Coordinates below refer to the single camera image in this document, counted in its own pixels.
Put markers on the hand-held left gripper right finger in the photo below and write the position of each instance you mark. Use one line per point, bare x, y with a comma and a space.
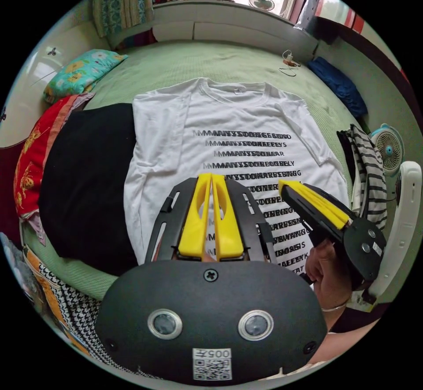
228, 221

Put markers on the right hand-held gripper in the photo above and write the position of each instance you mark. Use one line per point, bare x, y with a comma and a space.
363, 254

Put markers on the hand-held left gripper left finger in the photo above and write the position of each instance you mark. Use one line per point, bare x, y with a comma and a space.
195, 218

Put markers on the person's right forearm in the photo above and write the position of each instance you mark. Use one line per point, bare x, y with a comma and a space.
332, 319

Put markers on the white t-shirt with black print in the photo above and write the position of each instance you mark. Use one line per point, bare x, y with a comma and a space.
231, 116

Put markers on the person's right hand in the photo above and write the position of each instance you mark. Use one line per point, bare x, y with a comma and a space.
330, 274

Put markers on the pile of clothes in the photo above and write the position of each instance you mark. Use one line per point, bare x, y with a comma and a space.
366, 165

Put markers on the small blue and white fan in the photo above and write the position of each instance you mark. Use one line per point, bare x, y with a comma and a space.
390, 149

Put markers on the black garment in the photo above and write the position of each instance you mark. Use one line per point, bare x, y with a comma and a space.
89, 182

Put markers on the blue folded blanket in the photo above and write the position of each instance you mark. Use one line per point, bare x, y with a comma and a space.
340, 86

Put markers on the houndstooth patterned cloth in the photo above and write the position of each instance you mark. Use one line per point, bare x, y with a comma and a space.
76, 317

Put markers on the red embroidered quilt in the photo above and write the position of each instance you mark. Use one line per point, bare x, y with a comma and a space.
33, 152

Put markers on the teal floral pillow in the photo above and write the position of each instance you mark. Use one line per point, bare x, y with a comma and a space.
79, 69

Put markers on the white fan with green blades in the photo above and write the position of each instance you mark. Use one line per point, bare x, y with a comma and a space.
261, 2

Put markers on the green patterned curtain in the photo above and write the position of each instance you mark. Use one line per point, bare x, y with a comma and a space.
122, 7

